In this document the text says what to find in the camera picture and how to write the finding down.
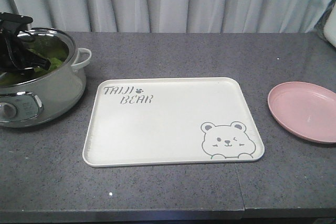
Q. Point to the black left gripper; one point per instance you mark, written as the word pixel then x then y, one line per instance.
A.
pixel 19 62

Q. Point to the green lettuce leaf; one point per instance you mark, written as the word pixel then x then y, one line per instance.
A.
pixel 56 59

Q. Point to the cream bear print tray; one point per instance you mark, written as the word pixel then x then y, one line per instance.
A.
pixel 170 121

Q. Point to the pink round plate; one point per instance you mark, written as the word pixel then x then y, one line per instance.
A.
pixel 305 110

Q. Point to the grey pleated curtain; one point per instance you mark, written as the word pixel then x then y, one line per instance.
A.
pixel 172 16

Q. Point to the white appliance at right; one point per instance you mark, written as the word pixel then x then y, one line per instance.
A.
pixel 329 30

